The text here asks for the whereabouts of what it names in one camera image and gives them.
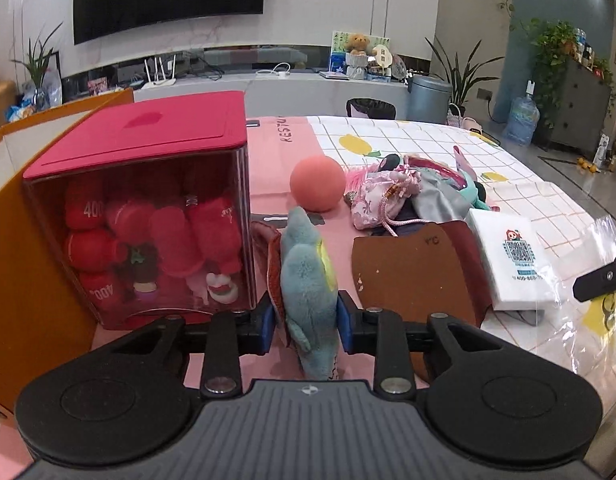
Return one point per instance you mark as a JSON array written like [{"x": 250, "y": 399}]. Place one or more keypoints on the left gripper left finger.
[{"x": 232, "y": 335}]

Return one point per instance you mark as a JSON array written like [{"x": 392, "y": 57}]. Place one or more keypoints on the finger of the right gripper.
[{"x": 597, "y": 283}]

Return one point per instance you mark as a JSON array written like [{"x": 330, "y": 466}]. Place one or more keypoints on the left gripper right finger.
[{"x": 382, "y": 334}]

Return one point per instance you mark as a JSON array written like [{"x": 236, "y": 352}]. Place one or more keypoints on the brown leather pouch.
[{"x": 435, "y": 269}]

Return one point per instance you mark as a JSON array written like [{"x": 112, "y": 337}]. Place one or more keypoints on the grey-blue plush dolphin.
[{"x": 310, "y": 293}]

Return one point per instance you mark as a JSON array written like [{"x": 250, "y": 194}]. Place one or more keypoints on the white QR code bag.
[{"x": 520, "y": 275}]

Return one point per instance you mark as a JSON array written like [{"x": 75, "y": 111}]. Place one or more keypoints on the pink drawstring pouch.
[{"x": 377, "y": 196}]

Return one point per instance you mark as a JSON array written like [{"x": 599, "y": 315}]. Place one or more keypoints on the pink foam ball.
[{"x": 317, "y": 183}]

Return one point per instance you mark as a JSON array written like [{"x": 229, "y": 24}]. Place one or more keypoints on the teal plush mirror bag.
[{"x": 462, "y": 177}]

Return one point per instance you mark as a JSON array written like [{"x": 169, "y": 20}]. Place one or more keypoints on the silver grey cloth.
[{"x": 437, "y": 200}]

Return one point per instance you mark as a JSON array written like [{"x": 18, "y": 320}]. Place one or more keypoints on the checked lemon tablecloth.
[{"x": 510, "y": 185}]

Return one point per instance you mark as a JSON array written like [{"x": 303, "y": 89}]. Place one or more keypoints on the clear plastic bag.
[{"x": 577, "y": 335}]

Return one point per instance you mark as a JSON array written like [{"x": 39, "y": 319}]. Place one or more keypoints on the red lidded clear box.
[{"x": 147, "y": 207}]

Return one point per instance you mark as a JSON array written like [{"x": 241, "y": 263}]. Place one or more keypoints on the grey drawer cabinet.
[{"x": 579, "y": 120}]

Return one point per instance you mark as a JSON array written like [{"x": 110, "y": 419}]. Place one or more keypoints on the blue water jug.
[{"x": 523, "y": 117}]

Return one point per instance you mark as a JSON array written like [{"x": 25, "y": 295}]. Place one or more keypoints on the orange cardboard box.
[{"x": 43, "y": 322}]

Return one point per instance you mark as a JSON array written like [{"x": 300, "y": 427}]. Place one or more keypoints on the pink space heater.
[{"x": 457, "y": 119}]

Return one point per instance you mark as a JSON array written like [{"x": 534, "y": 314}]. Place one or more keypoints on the grey metal trash can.
[{"x": 429, "y": 99}]

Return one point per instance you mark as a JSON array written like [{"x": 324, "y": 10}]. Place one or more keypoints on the trailing pothos plant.
[{"x": 542, "y": 39}]

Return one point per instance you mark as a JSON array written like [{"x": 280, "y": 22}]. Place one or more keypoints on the marble TV console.
[{"x": 299, "y": 94}]

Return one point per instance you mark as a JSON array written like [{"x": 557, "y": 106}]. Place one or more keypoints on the tall green floor plant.
[{"x": 461, "y": 75}]

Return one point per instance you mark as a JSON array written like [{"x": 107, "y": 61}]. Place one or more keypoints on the white wifi router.
[{"x": 160, "y": 72}]

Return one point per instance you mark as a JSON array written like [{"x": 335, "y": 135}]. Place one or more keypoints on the teddy bear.
[{"x": 357, "y": 44}]

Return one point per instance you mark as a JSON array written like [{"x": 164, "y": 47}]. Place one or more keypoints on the green plant in vase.
[{"x": 36, "y": 60}]

